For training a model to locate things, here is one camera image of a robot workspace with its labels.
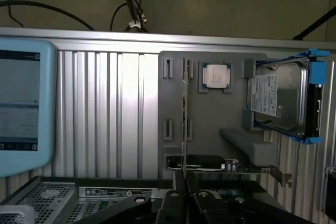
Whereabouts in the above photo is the black graphics card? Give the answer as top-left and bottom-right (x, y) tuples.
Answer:
(166, 155), (293, 187)

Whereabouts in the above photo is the grey metal PC case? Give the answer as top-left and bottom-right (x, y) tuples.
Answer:
(0, 174), (266, 224)

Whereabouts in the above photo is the grey parts rack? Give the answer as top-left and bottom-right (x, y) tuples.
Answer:
(157, 50), (278, 182)

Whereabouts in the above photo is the silver hard disk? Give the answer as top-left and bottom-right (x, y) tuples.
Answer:
(248, 56), (310, 137)

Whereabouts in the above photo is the silver CPU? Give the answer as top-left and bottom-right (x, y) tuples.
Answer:
(202, 63), (233, 90)

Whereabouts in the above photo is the light blue teach pendant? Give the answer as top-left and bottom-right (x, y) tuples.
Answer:
(0, 38), (57, 178)

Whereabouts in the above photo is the blue plastic disk caddy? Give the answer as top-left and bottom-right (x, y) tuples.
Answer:
(243, 47), (331, 146)

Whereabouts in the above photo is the straight black cable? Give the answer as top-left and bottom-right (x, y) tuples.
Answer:
(292, 6), (336, 40)

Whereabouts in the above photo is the long black floor cable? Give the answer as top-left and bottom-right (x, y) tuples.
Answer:
(0, 0), (96, 32)

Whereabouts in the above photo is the thin black floor cable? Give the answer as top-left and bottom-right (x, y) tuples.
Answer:
(0, 0), (26, 28)

